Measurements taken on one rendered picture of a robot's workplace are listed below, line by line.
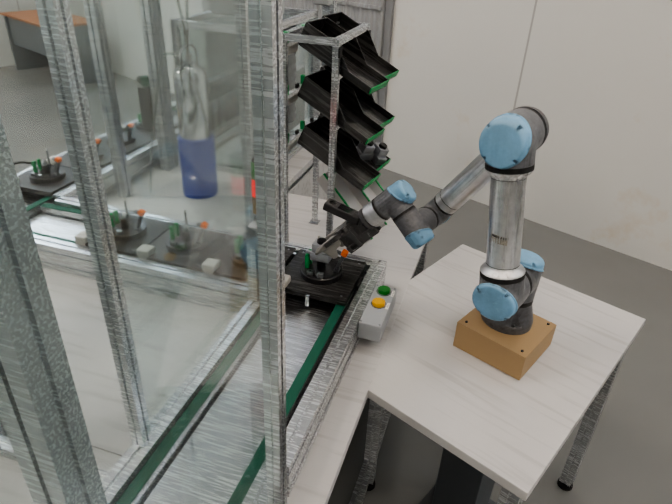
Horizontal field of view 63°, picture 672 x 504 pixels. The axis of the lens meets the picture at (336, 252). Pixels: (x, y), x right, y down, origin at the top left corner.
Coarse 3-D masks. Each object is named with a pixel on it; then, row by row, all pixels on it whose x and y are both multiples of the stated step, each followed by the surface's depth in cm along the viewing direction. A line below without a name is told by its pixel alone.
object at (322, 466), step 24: (336, 216) 239; (312, 240) 220; (384, 240) 223; (408, 264) 208; (384, 336) 171; (360, 360) 161; (360, 384) 153; (336, 408) 145; (360, 408) 145; (336, 432) 138; (312, 456) 132; (336, 456) 132; (312, 480) 126
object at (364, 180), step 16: (304, 128) 184; (320, 128) 196; (304, 144) 186; (320, 144) 183; (352, 144) 192; (320, 160) 186; (336, 160) 183; (352, 160) 194; (352, 176) 183; (368, 176) 192
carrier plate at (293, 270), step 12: (300, 252) 191; (288, 264) 184; (300, 264) 184; (348, 264) 185; (360, 264) 186; (300, 276) 178; (348, 276) 179; (360, 276) 182; (288, 288) 172; (300, 288) 172; (312, 288) 172; (324, 288) 173; (336, 288) 173; (348, 288) 173; (324, 300) 170; (336, 300) 168
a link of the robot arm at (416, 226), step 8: (408, 208) 156; (424, 208) 162; (400, 216) 156; (408, 216) 155; (416, 216) 156; (424, 216) 158; (432, 216) 160; (400, 224) 157; (408, 224) 155; (416, 224) 155; (424, 224) 156; (432, 224) 160; (408, 232) 156; (416, 232) 155; (424, 232) 155; (432, 232) 157; (408, 240) 157; (416, 240) 155; (424, 240) 155; (416, 248) 157
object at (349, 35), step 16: (288, 32) 168; (352, 32) 172; (336, 48) 163; (320, 64) 200; (336, 64) 165; (336, 80) 167; (336, 96) 170; (336, 112) 172; (336, 128) 176; (336, 144) 179; (288, 208) 197; (288, 224) 200; (288, 240) 204
